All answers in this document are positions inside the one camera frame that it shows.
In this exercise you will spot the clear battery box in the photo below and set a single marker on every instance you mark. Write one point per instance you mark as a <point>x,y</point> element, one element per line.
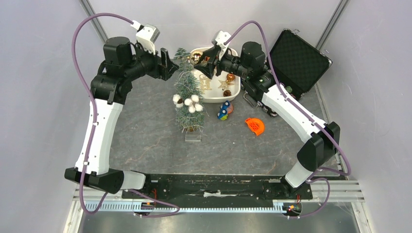
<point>193,137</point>

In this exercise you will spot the orange shiny bauble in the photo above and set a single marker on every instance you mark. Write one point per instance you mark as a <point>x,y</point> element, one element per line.
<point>230,77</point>

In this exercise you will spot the black poker chip case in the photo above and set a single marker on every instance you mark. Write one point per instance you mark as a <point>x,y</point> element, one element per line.
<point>298,67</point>

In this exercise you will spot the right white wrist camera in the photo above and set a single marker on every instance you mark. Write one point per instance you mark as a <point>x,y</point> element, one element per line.
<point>220,39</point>

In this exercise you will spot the gold star topper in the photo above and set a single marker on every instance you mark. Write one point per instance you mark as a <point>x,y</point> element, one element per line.
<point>225,84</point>

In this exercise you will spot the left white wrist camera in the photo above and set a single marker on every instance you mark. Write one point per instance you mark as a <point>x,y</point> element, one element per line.
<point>147,37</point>

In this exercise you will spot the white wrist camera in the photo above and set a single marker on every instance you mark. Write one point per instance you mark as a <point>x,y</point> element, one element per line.
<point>220,39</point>
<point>147,37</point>

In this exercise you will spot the orange round toy disc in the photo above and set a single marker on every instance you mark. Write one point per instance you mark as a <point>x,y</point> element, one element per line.
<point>229,108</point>

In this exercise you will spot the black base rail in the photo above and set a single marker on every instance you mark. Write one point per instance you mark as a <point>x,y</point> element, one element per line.
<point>222,191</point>

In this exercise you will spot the orange semicircle plastic piece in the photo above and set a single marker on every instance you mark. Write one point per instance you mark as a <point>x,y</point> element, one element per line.
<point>255,125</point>

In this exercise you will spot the brown pine cone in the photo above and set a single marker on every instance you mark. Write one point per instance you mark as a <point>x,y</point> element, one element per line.
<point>227,93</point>

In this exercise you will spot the silver gold bauble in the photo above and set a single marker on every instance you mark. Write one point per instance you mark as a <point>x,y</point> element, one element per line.
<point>194,57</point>

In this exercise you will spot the gold merry christmas sign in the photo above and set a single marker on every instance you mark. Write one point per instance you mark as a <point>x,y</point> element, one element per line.
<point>204,83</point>

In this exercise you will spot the white cotton boll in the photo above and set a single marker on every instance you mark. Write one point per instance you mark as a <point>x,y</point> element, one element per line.
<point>193,104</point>
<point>178,101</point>

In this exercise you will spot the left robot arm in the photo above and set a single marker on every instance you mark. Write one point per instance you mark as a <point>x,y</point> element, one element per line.
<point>123,63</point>

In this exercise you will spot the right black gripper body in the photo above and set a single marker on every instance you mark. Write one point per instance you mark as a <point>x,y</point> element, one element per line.
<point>217,61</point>

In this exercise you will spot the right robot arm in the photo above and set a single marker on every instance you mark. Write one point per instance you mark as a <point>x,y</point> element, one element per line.
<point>321,139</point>

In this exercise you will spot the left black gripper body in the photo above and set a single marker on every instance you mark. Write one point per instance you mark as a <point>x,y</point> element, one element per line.
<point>155,69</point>

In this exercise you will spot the white plastic tray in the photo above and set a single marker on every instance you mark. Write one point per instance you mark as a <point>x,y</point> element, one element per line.
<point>215,84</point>

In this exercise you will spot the small frosted christmas tree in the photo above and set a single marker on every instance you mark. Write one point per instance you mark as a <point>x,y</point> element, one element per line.
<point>186,85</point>

